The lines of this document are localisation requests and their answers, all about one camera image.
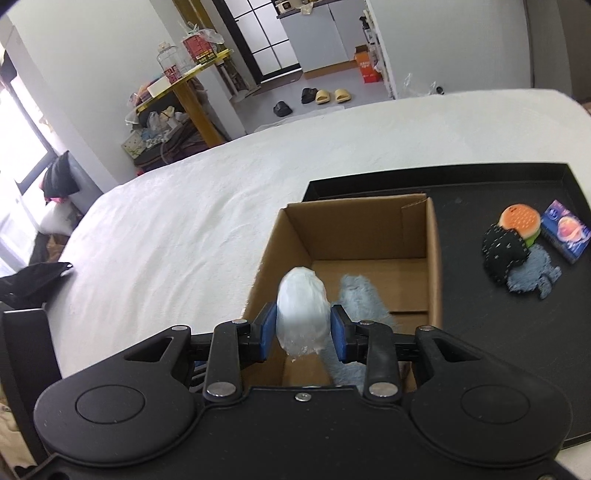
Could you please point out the white flat box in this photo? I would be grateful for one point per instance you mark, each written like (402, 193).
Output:
(159, 86)

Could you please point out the black cushion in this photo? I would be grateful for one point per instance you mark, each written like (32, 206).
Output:
(64, 177)

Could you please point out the grey-blue fluffy plush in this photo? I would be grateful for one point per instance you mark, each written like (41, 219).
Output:
(358, 295)

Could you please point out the brown cardboard box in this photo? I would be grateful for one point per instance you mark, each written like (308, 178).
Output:
(360, 221)

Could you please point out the orange cardboard box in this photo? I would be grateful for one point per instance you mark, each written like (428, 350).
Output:
(368, 64)

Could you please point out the white plastic-wrapped soft ball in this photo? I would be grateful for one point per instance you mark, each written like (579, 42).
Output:
(302, 309)

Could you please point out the black cloth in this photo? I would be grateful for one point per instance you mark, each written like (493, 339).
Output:
(32, 281)

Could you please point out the grey kitchen cabinet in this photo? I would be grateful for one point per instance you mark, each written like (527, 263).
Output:
(318, 41)

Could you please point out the white bed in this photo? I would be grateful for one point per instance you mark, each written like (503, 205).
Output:
(184, 230)

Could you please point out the blue-grey towel cloth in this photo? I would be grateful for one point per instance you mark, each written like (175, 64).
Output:
(535, 272)

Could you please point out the glass jar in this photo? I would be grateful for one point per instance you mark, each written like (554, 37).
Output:
(167, 62)

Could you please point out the clear plastic bag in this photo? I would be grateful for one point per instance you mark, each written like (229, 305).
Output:
(207, 34)

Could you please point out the beige slipper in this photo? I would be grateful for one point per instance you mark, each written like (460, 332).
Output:
(323, 97)
(342, 95)

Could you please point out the black shoe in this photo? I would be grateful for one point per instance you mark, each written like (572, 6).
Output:
(282, 109)

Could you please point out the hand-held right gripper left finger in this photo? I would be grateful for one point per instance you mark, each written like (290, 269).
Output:
(268, 330)

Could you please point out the orange watermelon slice toy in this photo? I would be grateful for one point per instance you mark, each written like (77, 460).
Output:
(519, 219)

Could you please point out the yellow table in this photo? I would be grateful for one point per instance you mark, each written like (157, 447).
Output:
(196, 104)

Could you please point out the red box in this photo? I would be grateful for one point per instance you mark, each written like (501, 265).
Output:
(198, 50)

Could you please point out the black tray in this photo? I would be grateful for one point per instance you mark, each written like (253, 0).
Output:
(485, 332)

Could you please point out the clutter pile under table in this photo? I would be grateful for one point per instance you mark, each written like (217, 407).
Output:
(157, 134)

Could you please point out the blue tissue packet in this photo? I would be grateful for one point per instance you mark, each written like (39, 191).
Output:
(565, 230)

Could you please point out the black panel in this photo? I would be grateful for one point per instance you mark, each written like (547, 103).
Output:
(27, 369)

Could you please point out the black patterned cloth pouch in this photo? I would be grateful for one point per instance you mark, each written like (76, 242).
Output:
(501, 251)

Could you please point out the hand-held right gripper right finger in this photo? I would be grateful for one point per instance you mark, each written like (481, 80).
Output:
(339, 330)

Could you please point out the black slipper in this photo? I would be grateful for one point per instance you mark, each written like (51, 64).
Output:
(308, 95)

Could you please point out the black-framed glass door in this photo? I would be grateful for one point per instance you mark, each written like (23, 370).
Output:
(258, 41)

